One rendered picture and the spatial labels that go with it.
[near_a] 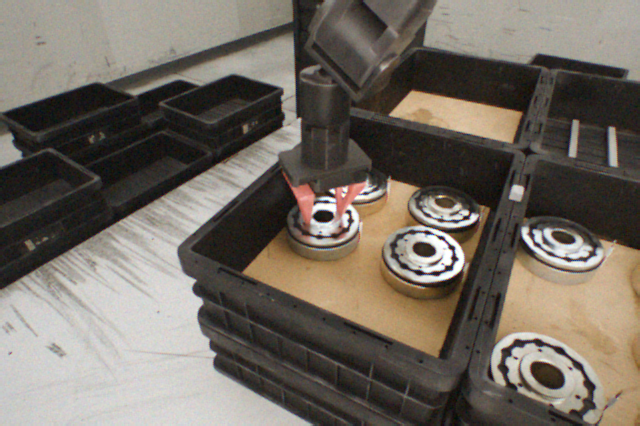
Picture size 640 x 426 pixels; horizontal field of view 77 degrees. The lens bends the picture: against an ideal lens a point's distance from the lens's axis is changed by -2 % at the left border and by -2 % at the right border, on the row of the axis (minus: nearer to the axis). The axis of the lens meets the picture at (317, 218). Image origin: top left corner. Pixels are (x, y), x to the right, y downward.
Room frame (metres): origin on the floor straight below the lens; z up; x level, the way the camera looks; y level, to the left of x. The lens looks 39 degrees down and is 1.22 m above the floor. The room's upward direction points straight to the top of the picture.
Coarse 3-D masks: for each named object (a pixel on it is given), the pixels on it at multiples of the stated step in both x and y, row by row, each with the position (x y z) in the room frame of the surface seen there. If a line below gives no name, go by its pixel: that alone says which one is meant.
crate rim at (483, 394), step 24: (528, 168) 0.46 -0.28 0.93; (576, 168) 0.46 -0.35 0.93; (600, 168) 0.46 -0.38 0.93; (528, 192) 0.41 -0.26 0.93; (504, 240) 0.32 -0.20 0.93; (504, 264) 0.28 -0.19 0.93; (504, 288) 0.25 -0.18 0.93; (480, 336) 0.20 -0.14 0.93; (480, 360) 0.18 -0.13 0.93; (480, 384) 0.16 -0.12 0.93; (480, 408) 0.15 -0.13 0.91; (504, 408) 0.14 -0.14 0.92; (528, 408) 0.14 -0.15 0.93; (552, 408) 0.14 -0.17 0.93
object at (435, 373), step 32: (416, 128) 0.58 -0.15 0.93; (256, 192) 0.41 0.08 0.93; (192, 256) 0.29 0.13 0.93; (224, 288) 0.27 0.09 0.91; (256, 288) 0.25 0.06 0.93; (480, 288) 0.25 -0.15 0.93; (288, 320) 0.23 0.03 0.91; (320, 320) 0.22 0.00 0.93; (352, 352) 0.20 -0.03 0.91; (384, 352) 0.19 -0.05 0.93; (416, 352) 0.18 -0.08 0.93; (448, 384) 0.16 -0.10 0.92
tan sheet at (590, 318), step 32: (608, 256) 0.39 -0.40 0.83; (512, 288) 0.34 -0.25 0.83; (544, 288) 0.34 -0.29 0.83; (576, 288) 0.34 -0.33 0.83; (608, 288) 0.34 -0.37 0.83; (512, 320) 0.29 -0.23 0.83; (544, 320) 0.29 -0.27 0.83; (576, 320) 0.29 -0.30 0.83; (608, 320) 0.29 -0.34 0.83; (576, 352) 0.25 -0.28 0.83; (608, 352) 0.25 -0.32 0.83; (608, 384) 0.21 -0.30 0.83; (608, 416) 0.18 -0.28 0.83
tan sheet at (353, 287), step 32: (384, 224) 0.46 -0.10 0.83; (288, 256) 0.40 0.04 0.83; (352, 256) 0.40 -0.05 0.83; (288, 288) 0.34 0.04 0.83; (320, 288) 0.34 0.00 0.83; (352, 288) 0.34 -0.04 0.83; (384, 288) 0.34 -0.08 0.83; (352, 320) 0.29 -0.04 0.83; (384, 320) 0.29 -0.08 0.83; (416, 320) 0.29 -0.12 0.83; (448, 320) 0.29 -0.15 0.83
